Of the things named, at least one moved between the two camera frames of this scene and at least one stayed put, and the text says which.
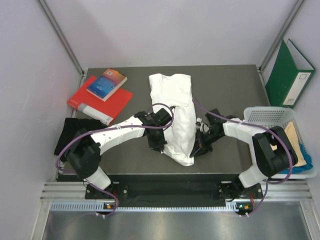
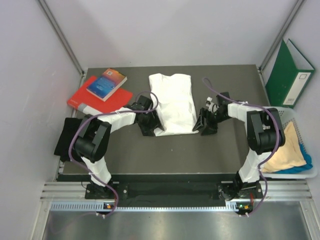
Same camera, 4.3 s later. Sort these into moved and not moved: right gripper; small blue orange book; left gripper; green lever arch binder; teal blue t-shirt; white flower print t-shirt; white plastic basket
Moved: right gripper; left gripper; white flower print t-shirt
Not moved: small blue orange book; teal blue t-shirt; white plastic basket; green lever arch binder
